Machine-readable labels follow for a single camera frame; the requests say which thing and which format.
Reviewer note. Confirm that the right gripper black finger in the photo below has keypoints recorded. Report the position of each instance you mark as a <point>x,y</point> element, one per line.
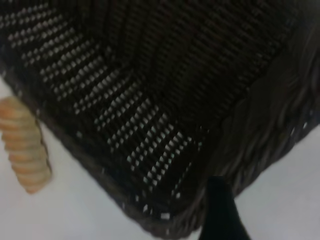
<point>221,215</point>

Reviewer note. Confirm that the dark brown woven basket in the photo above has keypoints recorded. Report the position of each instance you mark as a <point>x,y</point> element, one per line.
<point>175,75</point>

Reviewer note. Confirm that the ridged orange bread roll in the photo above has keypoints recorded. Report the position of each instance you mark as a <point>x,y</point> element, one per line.
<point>25,150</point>

